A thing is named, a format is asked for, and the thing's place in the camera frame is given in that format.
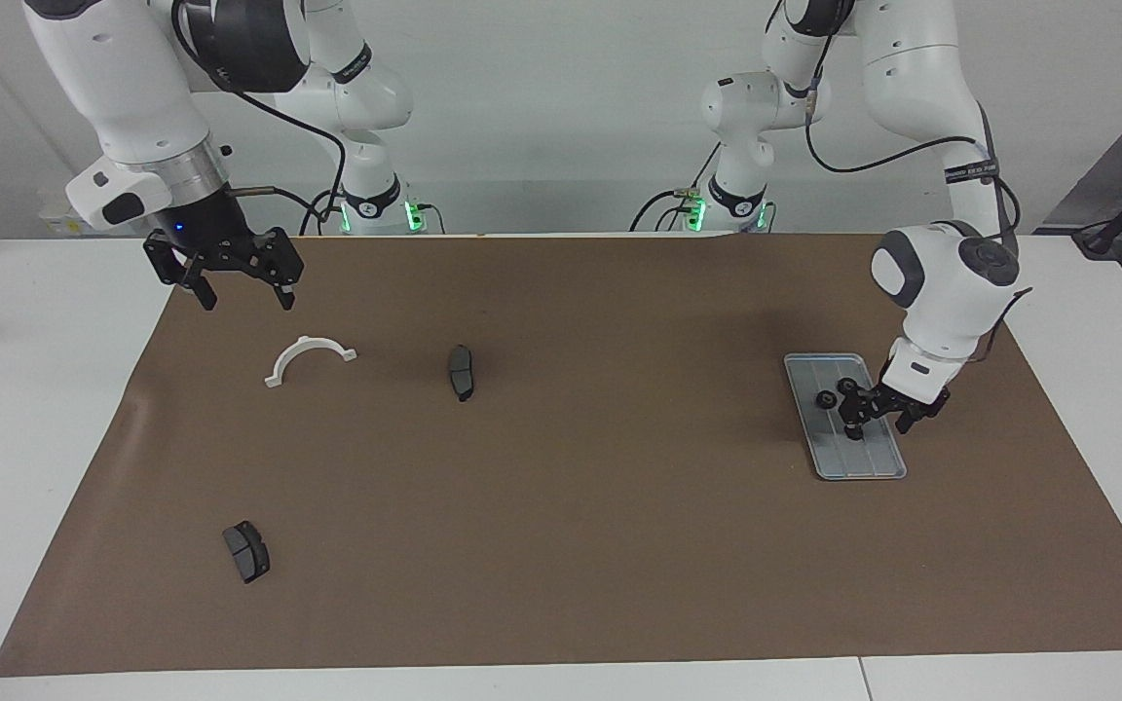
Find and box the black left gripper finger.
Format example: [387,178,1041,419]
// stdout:
[841,387,891,441]
[896,394,949,435]

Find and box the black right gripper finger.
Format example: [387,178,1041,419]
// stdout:
[251,229,304,313]
[144,234,219,313]

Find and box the grey metal tray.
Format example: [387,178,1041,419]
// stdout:
[783,352,909,482]

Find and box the white box with yellow label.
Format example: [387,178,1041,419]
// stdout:
[38,188,75,238]

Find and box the dark grey brake pad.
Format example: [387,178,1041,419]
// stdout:
[447,344,477,403]
[222,520,272,585]

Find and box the brown table mat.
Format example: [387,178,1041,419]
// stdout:
[0,232,1122,678]

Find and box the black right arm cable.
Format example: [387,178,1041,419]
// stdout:
[169,0,348,237]

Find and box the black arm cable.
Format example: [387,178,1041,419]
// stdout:
[169,0,348,237]
[803,58,1034,359]

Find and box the white semicircular bracket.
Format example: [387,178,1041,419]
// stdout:
[264,335,359,388]

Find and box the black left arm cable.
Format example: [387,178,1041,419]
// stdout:
[803,58,1034,359]

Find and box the black base cable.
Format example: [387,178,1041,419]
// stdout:
[629,144,720,233]

